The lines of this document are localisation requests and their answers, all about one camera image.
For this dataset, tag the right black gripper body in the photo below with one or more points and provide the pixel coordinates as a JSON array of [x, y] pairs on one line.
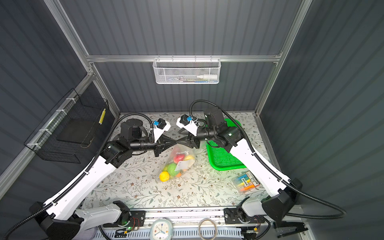
[[203, 134]]

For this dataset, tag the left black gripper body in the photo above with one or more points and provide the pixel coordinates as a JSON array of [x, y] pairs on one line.
[[144, 144]]

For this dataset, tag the clear zip top bag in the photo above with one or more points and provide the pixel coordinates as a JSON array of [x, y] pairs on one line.
[[179, 149]]

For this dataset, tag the red apple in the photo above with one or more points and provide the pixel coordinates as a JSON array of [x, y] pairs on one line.
[[178, 158]]

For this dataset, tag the green cabbage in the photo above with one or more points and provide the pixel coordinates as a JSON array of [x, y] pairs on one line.
[[171, 169]]

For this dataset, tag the orange carrot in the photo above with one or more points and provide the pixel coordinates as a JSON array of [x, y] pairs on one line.
[[181, 173]]

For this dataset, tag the yellow lemon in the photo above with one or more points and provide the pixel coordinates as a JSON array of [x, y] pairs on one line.
[[164, 176]]

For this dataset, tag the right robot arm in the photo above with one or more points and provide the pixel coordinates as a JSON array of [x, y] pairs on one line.
[[280, 199]]

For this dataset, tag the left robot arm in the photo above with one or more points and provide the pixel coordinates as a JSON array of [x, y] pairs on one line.
[[61, 219]]

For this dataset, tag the green plastic basket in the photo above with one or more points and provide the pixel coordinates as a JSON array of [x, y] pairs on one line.
[[221, 160]]

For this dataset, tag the pack of coloured markers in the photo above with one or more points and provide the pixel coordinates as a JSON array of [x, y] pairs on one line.
[[246, 182]]

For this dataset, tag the white alarm clock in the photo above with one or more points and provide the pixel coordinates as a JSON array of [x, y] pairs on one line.
[[161, 229]]

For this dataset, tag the black stapler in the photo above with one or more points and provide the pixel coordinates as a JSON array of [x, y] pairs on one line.
[[286, 229]]

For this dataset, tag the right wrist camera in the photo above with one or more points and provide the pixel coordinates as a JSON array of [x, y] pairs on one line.
[[188, 124]]

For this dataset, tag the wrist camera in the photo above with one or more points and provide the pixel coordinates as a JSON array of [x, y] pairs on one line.
[[160, 126], [188, 124]]

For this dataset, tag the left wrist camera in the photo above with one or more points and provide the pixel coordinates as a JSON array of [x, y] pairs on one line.
[[160, 126]]

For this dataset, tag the black wire basket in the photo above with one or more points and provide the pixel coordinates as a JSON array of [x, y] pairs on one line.
[[70, 130]]

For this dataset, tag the white wire mesh basket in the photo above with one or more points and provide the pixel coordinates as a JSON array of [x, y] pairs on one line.
[[196, 72]]

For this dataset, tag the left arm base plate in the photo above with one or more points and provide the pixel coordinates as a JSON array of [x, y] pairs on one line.
[[133, 219]]

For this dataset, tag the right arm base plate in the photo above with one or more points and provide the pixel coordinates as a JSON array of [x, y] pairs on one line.
[[234, 216]]

